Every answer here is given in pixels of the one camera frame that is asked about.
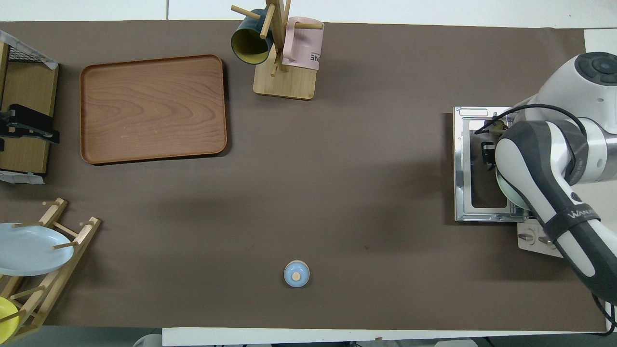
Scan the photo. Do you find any brown table mat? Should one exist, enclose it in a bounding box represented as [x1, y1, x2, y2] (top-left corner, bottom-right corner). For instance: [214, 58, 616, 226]
[0, 20, 607, 333]

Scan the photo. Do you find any wooden shelf unit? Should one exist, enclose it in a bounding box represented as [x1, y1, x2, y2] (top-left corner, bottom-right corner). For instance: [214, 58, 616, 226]
[0, 41, 59, 174]

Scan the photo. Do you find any pale green plate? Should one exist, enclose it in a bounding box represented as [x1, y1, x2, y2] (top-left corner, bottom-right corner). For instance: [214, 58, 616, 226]
[495, 163, 522, 212]

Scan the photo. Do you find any light blue plate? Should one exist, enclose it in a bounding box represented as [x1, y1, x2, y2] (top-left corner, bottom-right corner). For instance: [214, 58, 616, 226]
[0, 222, 75, 277]

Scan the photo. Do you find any wooden mug tree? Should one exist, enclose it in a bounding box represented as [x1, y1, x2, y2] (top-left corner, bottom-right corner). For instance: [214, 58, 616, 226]
[230, 0, 324, 101]

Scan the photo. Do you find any black oven power cable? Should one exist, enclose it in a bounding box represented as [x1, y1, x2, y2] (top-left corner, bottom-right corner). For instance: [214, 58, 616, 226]
[590, 293, 617, 336]

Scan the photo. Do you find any black wire basket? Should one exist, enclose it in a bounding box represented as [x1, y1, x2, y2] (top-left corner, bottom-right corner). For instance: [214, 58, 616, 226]
[0, 41, 49, 63]

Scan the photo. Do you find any dark teal mug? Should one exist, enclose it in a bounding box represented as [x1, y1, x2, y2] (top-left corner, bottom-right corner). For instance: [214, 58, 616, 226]
[230, 9, 275, 66]

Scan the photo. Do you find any white foam wrap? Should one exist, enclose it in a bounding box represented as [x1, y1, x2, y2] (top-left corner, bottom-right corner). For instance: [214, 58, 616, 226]
[0, 30, 59, 71]
[0, 170, 46, 185]

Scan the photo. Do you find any pink mug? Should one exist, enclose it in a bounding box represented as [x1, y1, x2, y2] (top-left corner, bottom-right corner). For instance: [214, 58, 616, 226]
[282, 16, 324, 71]

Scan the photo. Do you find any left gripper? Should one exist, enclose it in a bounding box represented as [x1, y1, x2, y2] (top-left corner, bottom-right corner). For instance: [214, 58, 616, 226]
[0, 104, 60, 145]

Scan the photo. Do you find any yellow plate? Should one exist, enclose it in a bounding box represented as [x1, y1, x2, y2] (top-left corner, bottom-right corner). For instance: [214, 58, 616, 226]
[0, 295, 21, 340]

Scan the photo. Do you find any brown wooden tray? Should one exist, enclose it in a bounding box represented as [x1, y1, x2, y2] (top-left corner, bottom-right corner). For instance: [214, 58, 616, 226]
[80, 54, 228, 165]

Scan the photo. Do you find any blue jar with wooden lid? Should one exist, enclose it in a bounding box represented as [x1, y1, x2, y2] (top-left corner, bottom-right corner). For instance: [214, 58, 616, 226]
[283, 259, 310, 289]

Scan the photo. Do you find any wooden plate rack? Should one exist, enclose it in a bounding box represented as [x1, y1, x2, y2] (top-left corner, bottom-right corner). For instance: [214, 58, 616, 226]
[0, 198, 102, 344]

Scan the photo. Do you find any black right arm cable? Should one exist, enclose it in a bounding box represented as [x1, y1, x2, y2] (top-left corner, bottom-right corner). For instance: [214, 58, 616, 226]
[474, 103, 587, 136]

